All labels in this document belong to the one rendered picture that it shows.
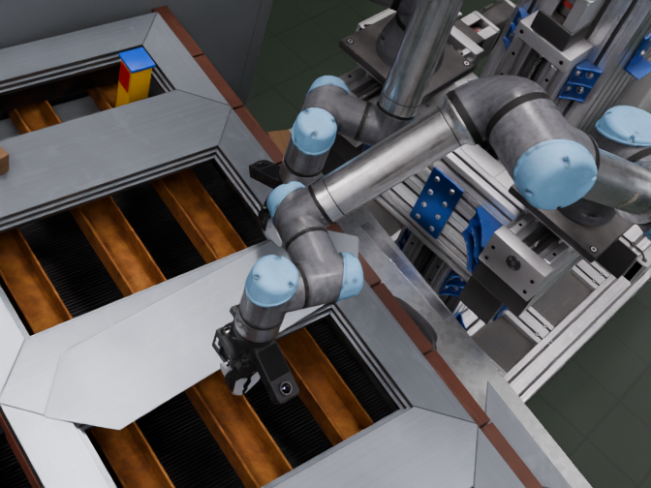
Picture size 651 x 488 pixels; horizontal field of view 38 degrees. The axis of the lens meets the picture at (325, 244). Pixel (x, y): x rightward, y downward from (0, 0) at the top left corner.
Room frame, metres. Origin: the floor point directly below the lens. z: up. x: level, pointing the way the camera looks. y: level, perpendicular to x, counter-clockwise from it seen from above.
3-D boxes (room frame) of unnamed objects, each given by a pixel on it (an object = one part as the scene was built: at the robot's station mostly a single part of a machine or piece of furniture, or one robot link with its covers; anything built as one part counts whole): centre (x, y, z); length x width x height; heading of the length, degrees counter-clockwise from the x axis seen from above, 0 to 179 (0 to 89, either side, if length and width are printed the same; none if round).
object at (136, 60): (1.52, 0.54, 0.88); 0.06 x 0.06 x 0.02; 53
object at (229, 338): (0.88, 0.06, 0.99); 0.09 x 0.08 x 0.12; 53
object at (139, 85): (1.52, 0.54, 0.78); 0.05 x 0.05 x 0.19; 53
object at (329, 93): (1.32, 0.08, 1.15); 0.11 x 0.11 x 0.08; 4
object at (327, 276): (0.96, -0.01, 1.15); 0.11 x 0.11 x 0.08; 41
